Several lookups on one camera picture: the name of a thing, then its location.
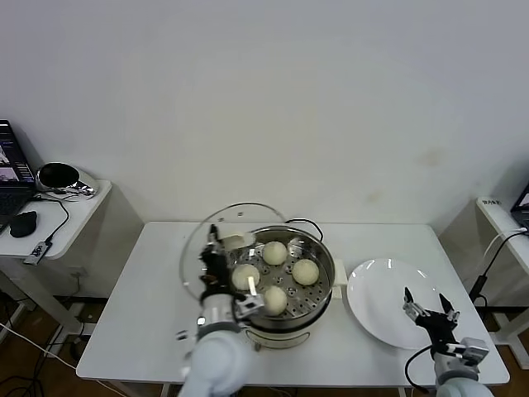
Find grey usb hub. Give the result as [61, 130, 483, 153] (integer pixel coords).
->
[23, 240, 54, 265]

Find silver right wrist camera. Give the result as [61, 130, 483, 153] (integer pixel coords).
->
[446, 337, 490, 365]

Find white round plate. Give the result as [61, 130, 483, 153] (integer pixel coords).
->
[346, 258, 450, 352]

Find white side desk with label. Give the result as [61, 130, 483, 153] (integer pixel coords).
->
[474, 197, 529, 361]

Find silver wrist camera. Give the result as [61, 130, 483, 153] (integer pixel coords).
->
[446, 337, 490, 365]
[233, 275, 266, 319]

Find white charging cable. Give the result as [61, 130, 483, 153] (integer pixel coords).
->
[481, 227, 529, 274]

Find black hub cable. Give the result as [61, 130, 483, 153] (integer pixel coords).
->
[31, 192, 71, 245]

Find dark laptop with blue edge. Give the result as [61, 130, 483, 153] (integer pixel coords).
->
[511, 181, 529, 227]

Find white floor cable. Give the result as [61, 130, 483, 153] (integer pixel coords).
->
[0, 321, 67, 366]

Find glass lid with cream handle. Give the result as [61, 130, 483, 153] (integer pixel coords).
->
[179, 201, 287, 293]

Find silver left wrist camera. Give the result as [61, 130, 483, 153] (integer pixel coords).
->
[233, 275, 266, 319]

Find perforated steel steamer basket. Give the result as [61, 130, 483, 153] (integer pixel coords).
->
[222, 225, 335, 328]

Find chrome and black headset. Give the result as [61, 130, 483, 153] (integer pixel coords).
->
[36, 160, 100, 200]

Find white rounded side desk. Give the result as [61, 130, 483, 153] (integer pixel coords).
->
[0, 179, 113, 344]

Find black open laptop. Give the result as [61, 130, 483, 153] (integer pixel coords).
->
[0, 118, 38, 233]

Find black cable with adapter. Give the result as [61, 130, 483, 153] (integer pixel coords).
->
[469, 232, 529, 309]

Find cream electric pot base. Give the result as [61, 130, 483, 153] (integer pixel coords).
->
[237, 259, 347, 352]

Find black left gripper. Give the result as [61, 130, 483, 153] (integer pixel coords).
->
[199, 223, 231, 293]

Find black computer mouse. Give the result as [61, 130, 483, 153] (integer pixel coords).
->
[8, 209, 39, 239]

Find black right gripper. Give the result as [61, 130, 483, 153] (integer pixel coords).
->
[403, 286, 460, 348]

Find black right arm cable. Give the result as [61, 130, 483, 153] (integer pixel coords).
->
[403, 345, 437, 394]

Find white steamed baozi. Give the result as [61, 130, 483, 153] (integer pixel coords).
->
[262, 285, 288, 318]
[231, 264, 261, 290]
[291, 259, 321, 286]
[262, 242, 288, 265]

